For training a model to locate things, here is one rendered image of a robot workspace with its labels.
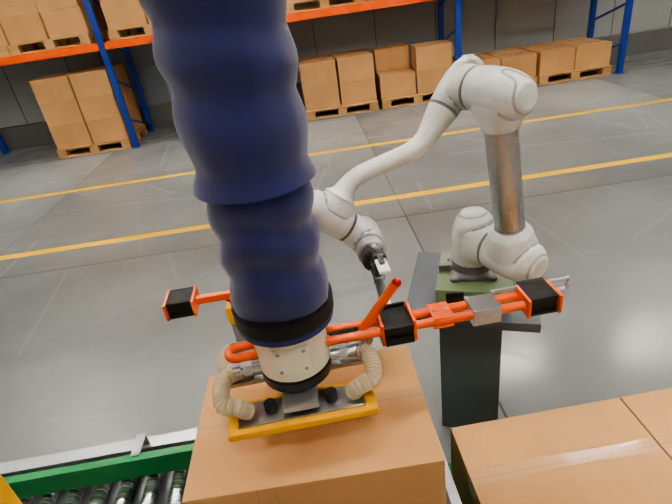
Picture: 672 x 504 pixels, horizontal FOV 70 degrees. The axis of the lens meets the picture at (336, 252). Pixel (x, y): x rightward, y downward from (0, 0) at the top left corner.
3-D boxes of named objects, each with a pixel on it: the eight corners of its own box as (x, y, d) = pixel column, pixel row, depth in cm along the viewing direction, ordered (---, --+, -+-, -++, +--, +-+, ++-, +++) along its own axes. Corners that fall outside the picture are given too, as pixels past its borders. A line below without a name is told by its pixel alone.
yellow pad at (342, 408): (228, 443, 105) (223, 428, 103) (231, 409, 114) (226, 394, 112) (379, 414, 107) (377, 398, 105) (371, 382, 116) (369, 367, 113)
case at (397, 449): (224, 594, 126) (180, 502, 107) (239, 463, 161) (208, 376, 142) (448, 558, 127) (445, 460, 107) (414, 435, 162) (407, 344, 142)
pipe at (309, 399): (225, 425, 105) (219, 407, 103) (232, 351, 127) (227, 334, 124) (376, 396, 107) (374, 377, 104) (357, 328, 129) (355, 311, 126)
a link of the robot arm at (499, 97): (508, 252, 187) (557, 275, 170) (478, 273, 182) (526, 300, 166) (490, 54, 144) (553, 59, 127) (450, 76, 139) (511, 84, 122)
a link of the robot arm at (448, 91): (420, 95, 151) (450, 100, 141) (450, 44, 150) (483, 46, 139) (442, 117, 159) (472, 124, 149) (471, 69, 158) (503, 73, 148)
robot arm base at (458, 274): (437, 259, 206) (437, 248, 203) (491, 256, 202) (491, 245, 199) (440, 283, 191) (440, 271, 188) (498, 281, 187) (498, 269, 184)
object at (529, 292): (527, 319, 113) (529, 302, 110) (513, 301, 119) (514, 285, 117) (561, 312, 113) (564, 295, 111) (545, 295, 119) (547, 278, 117)
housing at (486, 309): (473, 327, 113) (474, 312, 111) (463, 311, 119) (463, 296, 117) (502, 322, 113) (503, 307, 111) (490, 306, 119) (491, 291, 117)
